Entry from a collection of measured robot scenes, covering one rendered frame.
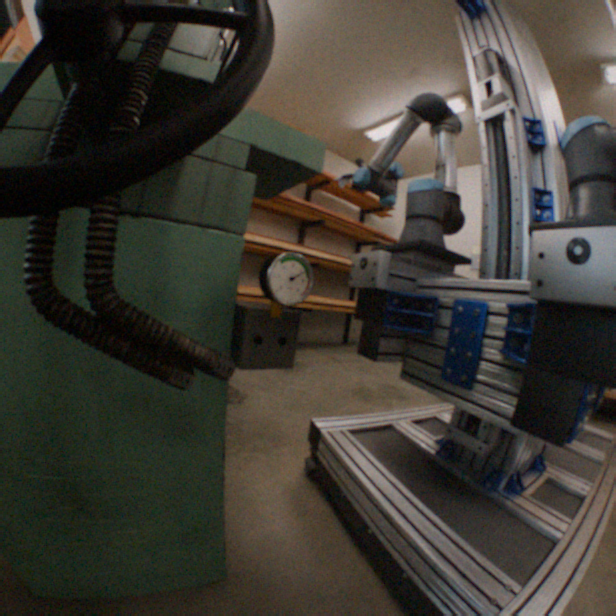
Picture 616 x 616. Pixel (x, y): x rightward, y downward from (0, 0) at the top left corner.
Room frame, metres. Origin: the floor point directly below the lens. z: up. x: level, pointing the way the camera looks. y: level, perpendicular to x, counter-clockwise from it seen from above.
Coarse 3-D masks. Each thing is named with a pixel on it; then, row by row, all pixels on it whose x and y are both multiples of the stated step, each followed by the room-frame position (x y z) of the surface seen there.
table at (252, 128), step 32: (0, 64) 0.10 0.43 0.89; (64, 64) 0.12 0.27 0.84; (128, 64) 0.15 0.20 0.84; (160, 64) 0.17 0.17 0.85; (192, 64) 0.18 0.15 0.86; (32, 96) 0.15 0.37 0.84; (64, 96) 0.16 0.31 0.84; (160, 96) 0.21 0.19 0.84; (192, 96) 0.22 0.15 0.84; (224, 128) 0.30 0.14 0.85; (256, 128) 0.33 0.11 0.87; (288, 128) 0.35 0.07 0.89; (256, 160) 0.37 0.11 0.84; (288, 160) 0.36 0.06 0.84; (320, 160) 0.39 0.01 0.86; (256, 192) 0.52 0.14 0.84
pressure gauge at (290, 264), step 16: (272, 256) 0.31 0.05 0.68; (288, 256) 0.30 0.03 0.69; (272, 272) 0.29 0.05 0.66; (288, 272) 0.31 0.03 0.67; (304, 272) 0.32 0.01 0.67; (272, 288) 0.29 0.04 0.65; (288, 288) 0.31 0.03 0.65; (304, 288) 0.32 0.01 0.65; (272, 304) 0.32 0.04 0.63; (288, 304) 0.31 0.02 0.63
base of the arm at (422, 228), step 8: (408, 216) 0.72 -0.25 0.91; (416, 216) 0.69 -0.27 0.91; (424, 216) 0.68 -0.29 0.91; (432, 216) 0.68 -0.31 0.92; (408, 224) 0.71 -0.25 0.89; (416, 224) 0.69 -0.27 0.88; (424, 224) 0.68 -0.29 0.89; (432, 224) 0.68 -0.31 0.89; (440, 224) 0.69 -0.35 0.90; (408, 232) 0.70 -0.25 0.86; (416, 232) 0.68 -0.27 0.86; (424, 232) 0.68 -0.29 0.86; (432, 232) 0.67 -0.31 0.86; (440, 232) 0.68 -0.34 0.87; (400, 240) 0.72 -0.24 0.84; (408, 240) 0.69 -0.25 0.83; (432, 240) 0.66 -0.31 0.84; (440, 240) 0.67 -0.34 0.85
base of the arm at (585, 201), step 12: (576, 180) 0.28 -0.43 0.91; (588, 180) 0.25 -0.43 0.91; (600, 180) 0.23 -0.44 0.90; (612, 180) 0.22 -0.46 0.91; (576, 192) 0.28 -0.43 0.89; (588, 192) 0.26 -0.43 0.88; (600, 192) 0.24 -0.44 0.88; (612, 192) 0.22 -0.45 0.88; (576, 204) 0.28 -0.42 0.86; (588, 204) 0.25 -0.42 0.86; (600, 204) 0.23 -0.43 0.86; (612, 204) 0.22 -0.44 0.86; (576, 216) 0.28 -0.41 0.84; (588, 216) 0.25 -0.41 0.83; (600, 216) 0.23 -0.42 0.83; (612, 216) 0.22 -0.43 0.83
